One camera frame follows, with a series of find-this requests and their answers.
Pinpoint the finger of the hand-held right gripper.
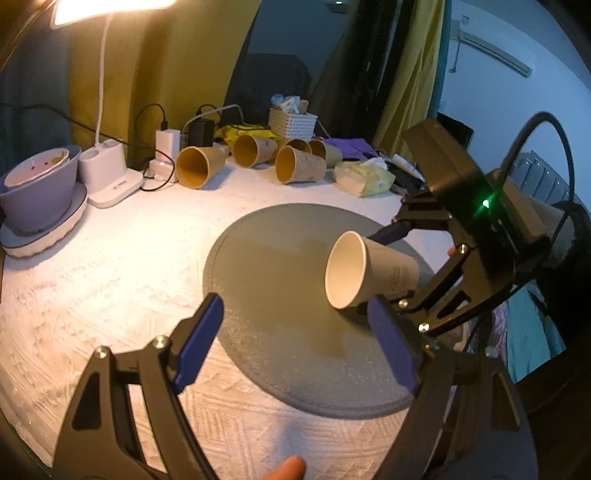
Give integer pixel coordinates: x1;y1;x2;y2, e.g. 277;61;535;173
387;244;520;339
368;190;455;246

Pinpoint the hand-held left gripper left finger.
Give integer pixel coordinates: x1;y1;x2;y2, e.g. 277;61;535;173
53;293;225;480

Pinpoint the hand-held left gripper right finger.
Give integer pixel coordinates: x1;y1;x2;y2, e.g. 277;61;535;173
367;295;541;480

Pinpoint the white paper cup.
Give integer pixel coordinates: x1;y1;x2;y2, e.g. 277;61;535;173
324;231;422;310

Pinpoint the person's left hand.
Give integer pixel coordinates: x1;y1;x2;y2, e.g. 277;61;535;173
261;455;307;480

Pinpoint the tissue packet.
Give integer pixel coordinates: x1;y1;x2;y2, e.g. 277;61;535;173
333;159;397;199

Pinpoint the white tube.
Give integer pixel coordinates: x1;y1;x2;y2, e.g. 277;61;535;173
390;154;426;180

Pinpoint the white radiator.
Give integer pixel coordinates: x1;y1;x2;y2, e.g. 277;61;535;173
512;150;573;206

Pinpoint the purple cloth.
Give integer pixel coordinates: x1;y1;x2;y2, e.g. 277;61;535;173
323;137;389;161

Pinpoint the grey round mat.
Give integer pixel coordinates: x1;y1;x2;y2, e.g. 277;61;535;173
202;203;439;420

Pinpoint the white woven basket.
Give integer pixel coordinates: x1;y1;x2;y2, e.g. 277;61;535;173
269;107;318;141

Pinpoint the white air conditioner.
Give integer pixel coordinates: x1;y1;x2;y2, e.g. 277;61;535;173
451;25;534;78

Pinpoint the white desk lamp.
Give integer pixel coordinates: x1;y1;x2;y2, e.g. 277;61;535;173
48;0;178;209

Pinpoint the black chair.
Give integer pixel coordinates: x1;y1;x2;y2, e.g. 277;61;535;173
224;53;312;132

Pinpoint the white round plate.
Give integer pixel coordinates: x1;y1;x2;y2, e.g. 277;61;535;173
0;182;88;258

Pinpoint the yellow packet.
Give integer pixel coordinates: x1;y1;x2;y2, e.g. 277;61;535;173
215;124;271;144

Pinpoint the white charger block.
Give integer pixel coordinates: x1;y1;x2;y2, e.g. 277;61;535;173
154;129;183;163

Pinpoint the black power adapter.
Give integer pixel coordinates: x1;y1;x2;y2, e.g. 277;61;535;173
188;119;217;147

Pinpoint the purple bowl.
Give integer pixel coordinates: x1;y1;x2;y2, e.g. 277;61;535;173
0;146;83;234

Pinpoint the white bowl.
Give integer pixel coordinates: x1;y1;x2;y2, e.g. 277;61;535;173
4;148;71;189

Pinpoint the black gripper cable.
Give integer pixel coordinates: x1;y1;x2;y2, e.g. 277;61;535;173
489;111;583;206

